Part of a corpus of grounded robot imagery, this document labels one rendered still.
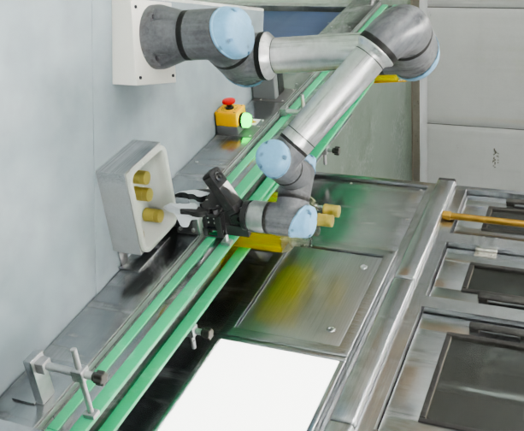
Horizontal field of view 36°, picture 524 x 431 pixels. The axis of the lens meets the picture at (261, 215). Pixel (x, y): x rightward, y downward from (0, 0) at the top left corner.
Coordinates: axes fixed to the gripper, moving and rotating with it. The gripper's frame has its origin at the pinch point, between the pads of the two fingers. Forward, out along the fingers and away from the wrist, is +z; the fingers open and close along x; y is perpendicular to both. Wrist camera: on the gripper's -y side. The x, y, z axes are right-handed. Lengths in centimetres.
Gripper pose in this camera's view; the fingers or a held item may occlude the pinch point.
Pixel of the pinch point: (173, 198)
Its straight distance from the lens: 194.9
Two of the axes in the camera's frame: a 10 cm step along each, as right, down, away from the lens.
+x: 3.8, -5.3, 7.6
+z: -9.2, -1.1, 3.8
